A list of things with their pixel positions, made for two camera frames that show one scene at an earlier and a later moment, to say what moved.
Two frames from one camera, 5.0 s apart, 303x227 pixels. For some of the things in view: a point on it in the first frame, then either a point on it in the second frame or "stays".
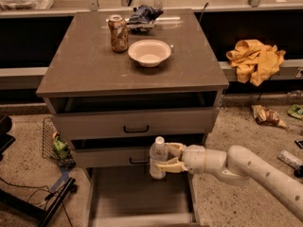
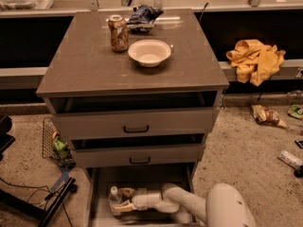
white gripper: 193,158 to 141,200
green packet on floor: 295,110 stays
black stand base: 43,215 stays
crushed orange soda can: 118,33 stays
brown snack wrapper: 266,116 stays
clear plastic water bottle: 158,155 to 115,200
